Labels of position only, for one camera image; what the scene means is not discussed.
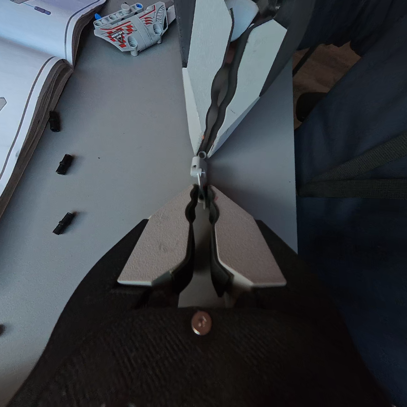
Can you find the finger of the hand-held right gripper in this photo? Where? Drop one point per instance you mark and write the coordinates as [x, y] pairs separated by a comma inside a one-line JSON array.
[[254, 70], [206, 47]]

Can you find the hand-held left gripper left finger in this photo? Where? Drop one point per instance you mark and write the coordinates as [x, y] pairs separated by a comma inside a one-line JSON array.
[[159, 248]]

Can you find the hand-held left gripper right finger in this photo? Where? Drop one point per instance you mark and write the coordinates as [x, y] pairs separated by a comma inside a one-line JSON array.
[[248, 251]]

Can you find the light grey lego connector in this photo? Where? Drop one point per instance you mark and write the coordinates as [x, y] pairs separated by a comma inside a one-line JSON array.
[[197, 167]]

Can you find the grey lego panel red stickers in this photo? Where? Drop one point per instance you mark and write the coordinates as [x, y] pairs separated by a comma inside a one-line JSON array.
[[133, 31]]

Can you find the black lego pin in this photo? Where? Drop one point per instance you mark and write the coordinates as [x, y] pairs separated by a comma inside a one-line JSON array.
[[63, 223], [54, 120], [64, 164]]

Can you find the open lego instruction booklet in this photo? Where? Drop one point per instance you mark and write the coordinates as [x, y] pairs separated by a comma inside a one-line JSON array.
[[19, 79]]

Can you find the black chair armrest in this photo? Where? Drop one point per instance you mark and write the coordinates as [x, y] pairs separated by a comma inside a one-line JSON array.
[[308, 105]]

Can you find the person's dark blue clothing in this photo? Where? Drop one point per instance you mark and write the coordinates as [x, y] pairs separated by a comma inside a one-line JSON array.
[[349, 286]]

